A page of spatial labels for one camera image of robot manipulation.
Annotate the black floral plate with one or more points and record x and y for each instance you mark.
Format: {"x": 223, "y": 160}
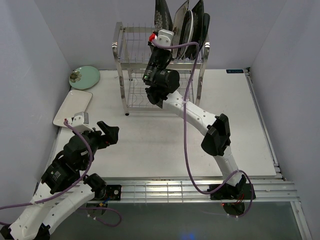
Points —
{"x": 198, "y": 17}
{"x": 162, "y": 16}

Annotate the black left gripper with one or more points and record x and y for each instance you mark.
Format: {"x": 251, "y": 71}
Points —
{"x": 111, "y": 135}

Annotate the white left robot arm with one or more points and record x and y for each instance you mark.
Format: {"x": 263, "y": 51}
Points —
{"x": 65, "y": 185}

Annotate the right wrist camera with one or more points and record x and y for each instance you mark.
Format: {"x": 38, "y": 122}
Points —
{"x": 161, "y": 38}

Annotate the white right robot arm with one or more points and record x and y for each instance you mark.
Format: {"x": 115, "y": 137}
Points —
{"x": 161, "y": 90}

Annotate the round white teal-rimmed plate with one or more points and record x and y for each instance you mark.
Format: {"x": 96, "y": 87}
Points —
{"x": 186, "y": 33}

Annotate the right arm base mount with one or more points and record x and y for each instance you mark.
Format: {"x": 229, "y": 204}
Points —
{"x": 228, "y": 192}

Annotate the cream floral square plate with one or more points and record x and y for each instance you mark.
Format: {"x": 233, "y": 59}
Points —
{"x": 178, "y": 22}

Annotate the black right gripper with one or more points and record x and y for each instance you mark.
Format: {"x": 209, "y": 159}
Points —
{"x": 171, "y": 58}

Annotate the aluminium table edge rail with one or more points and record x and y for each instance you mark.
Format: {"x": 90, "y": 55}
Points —
{"x": 182, "y": 191}

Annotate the stainless steel dish rack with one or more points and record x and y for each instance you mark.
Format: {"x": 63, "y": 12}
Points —
{"x": 131, "y": 54}

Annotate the mint green round plate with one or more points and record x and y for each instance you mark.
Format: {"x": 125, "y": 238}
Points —
{"x": 84, "y": 77}

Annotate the blue table label sticker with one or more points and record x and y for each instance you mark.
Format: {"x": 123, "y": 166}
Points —
{"x": 234, "y": 71}

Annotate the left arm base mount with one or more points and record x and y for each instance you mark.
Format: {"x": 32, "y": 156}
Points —
{"x": 108, "y": 192}

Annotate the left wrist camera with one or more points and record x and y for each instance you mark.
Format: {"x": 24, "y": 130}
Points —
{"x": 80, "y": 120}

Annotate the teal square plate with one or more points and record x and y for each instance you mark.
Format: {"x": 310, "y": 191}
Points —
{"x": 205, "y": 28}

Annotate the white rectangular plate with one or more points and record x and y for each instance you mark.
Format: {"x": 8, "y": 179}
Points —
{"x": 76, "y": 101}

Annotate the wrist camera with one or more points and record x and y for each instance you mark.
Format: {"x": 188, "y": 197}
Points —
{"x": 80, "y": 120}
{"x": 161, "y": 38}

